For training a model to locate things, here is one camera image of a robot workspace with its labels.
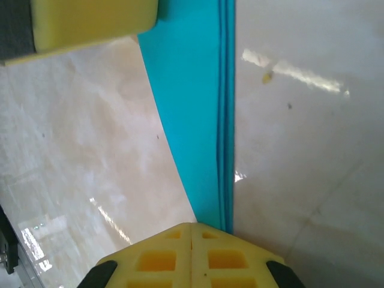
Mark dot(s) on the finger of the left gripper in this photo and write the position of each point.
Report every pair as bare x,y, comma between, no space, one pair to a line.
90,18

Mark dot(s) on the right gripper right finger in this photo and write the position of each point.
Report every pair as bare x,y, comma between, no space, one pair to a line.
234,264

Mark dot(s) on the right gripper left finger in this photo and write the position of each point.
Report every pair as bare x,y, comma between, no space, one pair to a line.
150,264

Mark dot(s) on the blue square paper sheet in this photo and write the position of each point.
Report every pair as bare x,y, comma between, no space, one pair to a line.
192,120

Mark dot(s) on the small yellow foam crumb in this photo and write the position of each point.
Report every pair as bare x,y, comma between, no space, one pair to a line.
267,78

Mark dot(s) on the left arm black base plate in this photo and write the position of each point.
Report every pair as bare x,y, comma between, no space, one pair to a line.
7,249

